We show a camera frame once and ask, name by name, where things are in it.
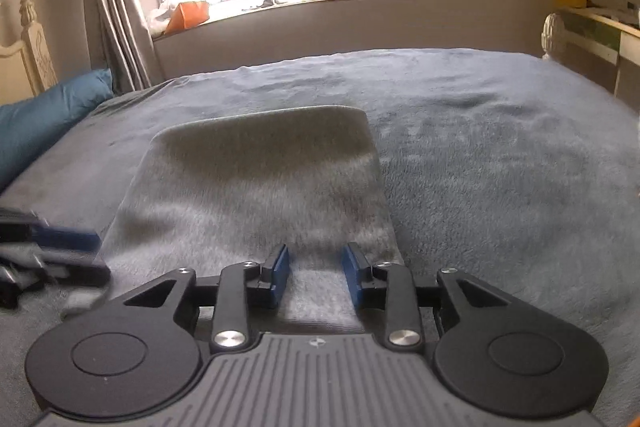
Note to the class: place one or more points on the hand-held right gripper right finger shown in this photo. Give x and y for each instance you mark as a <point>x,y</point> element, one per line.
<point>354,277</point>

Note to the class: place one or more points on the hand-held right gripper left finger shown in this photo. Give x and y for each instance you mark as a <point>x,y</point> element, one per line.
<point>281,274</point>

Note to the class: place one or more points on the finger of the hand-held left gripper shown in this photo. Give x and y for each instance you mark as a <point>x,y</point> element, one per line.
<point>75,273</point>
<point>70,238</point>

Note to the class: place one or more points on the grey sweatpants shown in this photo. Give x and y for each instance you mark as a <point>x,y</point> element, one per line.
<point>260,187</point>

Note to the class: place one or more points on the teal pillow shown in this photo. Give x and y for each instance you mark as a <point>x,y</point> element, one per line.
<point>45,122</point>

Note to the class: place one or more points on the cream headboard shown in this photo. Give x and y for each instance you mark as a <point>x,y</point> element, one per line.
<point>40,57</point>

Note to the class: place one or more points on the grey bed blanket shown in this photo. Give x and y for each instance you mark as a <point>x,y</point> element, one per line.
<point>500,157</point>

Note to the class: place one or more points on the orange bag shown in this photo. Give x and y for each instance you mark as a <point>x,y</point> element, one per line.
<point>187,17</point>

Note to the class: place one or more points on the wooden desk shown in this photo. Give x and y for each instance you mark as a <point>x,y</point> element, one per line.
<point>600,37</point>

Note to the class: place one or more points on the bed corner post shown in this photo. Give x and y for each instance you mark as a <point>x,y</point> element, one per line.
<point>552,34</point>

